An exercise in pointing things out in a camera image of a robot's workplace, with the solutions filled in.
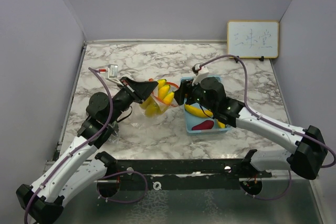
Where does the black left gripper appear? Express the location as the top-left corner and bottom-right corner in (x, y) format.
(107, 77), (158, 124)

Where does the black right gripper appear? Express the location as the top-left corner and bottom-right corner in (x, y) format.
(172, 76), (216, 113)

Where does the clear zip bag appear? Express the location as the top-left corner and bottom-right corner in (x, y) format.
(139, 78), (182, 119)
(107, 123), (120, 144)

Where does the single yellow banana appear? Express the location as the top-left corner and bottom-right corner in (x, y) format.
(184, 104), (214, 121)

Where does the magenta sweet potato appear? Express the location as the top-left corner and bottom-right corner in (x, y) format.
(192, 120), (214, 131)

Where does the clear zip top bag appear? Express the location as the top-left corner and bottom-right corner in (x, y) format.
(107, 123), (120, 144)

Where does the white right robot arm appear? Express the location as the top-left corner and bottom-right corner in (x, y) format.
(174, 77), (327, 180)

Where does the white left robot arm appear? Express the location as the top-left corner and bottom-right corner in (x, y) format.
(16, 77), (158, 223)

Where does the light blue plastic basket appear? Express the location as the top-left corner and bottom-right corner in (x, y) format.
(181, 78), (230, 135)

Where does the small framed whiteboard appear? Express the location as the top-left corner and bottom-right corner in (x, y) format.
(227, 20), (279, 61)

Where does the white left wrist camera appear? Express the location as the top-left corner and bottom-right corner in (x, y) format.
(106, 64), (121, 85)

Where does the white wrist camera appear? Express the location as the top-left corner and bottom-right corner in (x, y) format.
(192, 63), (209, 86)
(106, 64), (121, 85)

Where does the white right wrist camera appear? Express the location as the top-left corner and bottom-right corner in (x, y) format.
(192, 63), (209, 86)

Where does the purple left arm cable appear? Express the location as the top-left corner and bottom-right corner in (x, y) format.
(23, 67), (149, 224)

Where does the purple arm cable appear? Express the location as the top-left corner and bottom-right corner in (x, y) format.
(23, 67), (149, 224)
(194, 54), (336, 200)

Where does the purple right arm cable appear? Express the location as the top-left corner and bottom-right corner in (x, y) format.
(194, 54), (336, 200)

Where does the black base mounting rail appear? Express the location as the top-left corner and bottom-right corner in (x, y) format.
(97, 158), (271, 195)

